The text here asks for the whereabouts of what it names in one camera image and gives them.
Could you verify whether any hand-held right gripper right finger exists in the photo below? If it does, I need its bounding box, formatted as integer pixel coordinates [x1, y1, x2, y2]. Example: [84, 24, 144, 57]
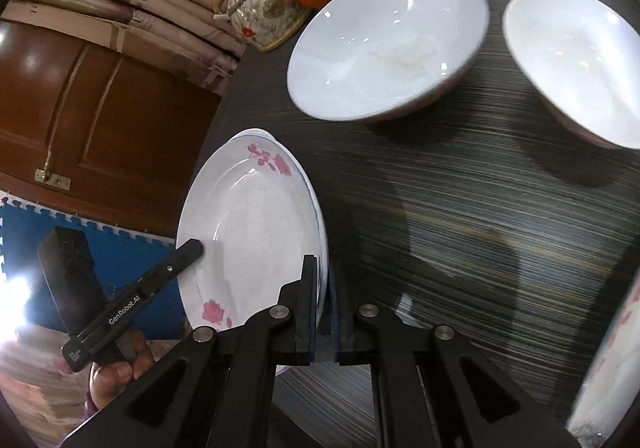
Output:
[327, 263, 596, 448]

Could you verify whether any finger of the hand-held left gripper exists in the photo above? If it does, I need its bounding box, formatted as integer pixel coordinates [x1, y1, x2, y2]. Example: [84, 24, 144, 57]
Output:
[136, 239, 205, 297]

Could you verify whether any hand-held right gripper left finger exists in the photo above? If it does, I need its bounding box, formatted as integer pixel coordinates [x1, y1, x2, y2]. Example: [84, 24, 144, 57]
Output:
[60, 254, 321, 448]

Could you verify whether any white blue-rimmed plate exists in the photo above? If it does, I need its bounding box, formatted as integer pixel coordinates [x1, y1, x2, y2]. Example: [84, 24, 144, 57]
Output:
[234, 128, 332, 377]

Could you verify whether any white bowl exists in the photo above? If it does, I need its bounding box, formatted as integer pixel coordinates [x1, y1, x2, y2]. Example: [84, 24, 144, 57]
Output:
[501, 0, 640, 150]
[286, 0, 491, 124]

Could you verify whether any person's left hand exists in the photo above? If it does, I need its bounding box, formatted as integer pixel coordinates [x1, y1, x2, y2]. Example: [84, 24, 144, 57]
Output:
[89, 328, 155, 415]

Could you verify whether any blue foam floor mat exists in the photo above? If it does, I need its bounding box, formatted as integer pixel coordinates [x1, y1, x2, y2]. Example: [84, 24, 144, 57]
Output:
[0, 198, 193, 344]

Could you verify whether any brown wooden cabinet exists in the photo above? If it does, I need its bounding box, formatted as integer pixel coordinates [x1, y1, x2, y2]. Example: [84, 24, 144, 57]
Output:
[0, 18, 223, 239]

